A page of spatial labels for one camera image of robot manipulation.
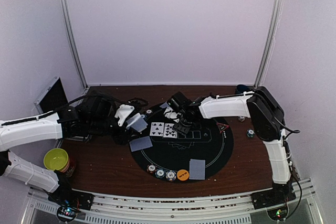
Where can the round black poker mat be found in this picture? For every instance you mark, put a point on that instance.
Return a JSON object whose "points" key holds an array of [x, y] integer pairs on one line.
{"points": [[175, 153]]}

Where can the right aluminium frame post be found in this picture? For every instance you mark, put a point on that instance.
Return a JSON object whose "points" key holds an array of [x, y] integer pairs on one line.
{"points": [[270, 42]]}

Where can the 10 chips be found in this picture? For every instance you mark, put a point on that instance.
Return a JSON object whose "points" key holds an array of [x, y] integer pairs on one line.
{"points": [[170, 175]]}

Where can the blue-backed playing cards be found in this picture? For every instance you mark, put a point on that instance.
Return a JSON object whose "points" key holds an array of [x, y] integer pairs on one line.
{"points": [[197, 169]]}

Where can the orange big blind button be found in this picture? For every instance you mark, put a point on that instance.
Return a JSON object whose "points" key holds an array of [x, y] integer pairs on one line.
{"points": [[182, 175]]}

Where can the dark blue mug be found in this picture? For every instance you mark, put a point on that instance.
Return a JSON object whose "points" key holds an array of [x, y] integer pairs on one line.
{"points": [[242, 88]]}

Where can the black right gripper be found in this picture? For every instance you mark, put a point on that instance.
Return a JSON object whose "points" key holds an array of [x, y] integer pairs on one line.
{"points": [[184, 129]]}

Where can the grey card deck box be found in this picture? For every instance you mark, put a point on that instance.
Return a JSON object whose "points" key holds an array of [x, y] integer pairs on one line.
{"points": [[137, 123]]}

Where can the green blue 50 chip stack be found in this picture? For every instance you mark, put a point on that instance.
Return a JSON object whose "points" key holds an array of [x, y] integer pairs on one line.
{"points": [[250, 133]]}

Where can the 50 chips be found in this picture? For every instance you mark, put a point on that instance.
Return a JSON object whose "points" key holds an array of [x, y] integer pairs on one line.
{"points": [[160, 173]]}

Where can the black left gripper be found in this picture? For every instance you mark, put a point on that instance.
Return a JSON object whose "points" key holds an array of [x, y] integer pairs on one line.
{"points": [[123, 137]]}

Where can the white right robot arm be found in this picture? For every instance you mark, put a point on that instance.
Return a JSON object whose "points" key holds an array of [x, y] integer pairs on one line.
{"points": [[267, 118]]}

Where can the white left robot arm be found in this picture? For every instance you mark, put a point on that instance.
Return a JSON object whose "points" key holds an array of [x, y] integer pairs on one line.
{"points": [[30, 130]]}

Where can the aluminium front rail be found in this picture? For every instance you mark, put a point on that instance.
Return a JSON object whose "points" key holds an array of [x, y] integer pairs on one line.
{"points": [[234, 208]]}

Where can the blue white 10 chip stack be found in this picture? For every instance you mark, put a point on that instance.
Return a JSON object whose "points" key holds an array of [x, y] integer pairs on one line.
{"points": [[241, 118]]}

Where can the yellow-green bowl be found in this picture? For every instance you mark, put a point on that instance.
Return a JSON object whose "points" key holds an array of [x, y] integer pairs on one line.
{"points": [[57, 159]]}

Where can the left aluminium frame post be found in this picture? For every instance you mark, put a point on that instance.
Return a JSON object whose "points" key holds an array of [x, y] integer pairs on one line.
{"points": [[72, 43]]}

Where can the five of clubs card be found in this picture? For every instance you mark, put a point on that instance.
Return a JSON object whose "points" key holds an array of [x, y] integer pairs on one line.
{"points": [[157, 129]]}

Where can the aluminium frame post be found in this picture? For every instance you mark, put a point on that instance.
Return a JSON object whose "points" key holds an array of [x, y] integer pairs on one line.
{"points": [[270, 42], [72, 43]]}

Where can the aluminium poker case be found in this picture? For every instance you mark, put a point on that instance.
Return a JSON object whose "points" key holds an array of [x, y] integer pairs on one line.
{"points": [[52, 97]]}

